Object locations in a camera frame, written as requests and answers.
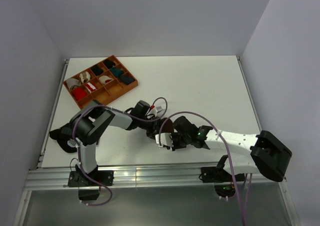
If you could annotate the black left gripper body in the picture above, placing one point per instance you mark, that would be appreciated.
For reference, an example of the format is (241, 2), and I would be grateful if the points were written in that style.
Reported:
(149, 125)

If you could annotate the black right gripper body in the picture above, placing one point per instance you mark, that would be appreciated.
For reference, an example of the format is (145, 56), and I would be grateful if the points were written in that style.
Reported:
(179, 141)

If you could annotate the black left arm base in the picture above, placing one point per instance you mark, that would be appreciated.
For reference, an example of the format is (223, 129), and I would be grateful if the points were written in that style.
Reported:
(89, 186)

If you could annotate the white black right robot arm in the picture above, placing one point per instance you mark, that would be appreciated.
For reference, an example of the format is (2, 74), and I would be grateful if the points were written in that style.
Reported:
(244, 153)

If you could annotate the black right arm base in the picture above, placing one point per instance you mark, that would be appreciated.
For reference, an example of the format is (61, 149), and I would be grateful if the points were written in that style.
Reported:
(223, 182)

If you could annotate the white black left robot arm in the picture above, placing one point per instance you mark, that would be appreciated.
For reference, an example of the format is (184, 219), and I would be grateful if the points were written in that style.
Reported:
(91, 122)

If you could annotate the dark teal rolled sock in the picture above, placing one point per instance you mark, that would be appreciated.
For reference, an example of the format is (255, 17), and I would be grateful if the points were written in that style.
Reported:
(126, 79)

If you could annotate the teal green rolled sock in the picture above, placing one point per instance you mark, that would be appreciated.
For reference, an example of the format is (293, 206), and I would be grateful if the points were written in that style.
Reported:
(116, 71)

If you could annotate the orange wooden divider tray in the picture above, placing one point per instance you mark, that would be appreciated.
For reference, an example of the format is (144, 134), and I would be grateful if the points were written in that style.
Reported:
(107, 93)

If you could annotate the white red rolled sock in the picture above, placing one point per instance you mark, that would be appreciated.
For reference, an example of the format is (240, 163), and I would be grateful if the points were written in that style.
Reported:
(105, 79)

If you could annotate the red white striped sock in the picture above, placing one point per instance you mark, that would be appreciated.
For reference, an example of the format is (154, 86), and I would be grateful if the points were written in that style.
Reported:
(90, 87)

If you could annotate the beige brown rolled sock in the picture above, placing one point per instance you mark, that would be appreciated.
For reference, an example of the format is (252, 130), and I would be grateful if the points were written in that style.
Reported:
(84, 76)

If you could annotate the black patterned sock pile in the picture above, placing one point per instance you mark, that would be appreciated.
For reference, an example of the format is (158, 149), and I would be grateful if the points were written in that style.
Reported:
(62, 135)

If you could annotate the grey white rolled sock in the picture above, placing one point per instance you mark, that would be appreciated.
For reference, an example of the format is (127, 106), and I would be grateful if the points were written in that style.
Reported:
(72, 83)

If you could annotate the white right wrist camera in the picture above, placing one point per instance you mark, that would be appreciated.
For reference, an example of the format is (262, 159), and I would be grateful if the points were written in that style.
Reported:
(164, 140)

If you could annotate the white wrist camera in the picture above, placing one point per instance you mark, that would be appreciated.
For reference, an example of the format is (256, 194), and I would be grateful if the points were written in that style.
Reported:
(164, 140)
(155, 110)

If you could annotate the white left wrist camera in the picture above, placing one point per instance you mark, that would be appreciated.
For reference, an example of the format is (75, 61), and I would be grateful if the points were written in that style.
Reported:
(155, 110)

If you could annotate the aluminium frame rail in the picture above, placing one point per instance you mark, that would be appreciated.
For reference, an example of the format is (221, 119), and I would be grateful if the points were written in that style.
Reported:
(123, 176)

